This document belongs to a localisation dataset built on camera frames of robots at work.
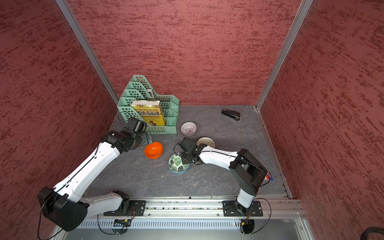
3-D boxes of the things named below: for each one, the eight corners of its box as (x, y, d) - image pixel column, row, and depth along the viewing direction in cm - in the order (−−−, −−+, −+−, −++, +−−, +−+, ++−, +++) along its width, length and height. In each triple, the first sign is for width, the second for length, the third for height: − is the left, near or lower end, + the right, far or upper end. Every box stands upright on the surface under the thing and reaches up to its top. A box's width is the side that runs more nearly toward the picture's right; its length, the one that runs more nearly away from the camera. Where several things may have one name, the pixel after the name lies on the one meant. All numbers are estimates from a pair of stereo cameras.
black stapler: (221, 113, 119) (221, 110, 116) (223, 109, 122) (224, 105, 119) (238, 120, 114) (239, 117, 111) (240, 116, 118) (242, 112, 114)
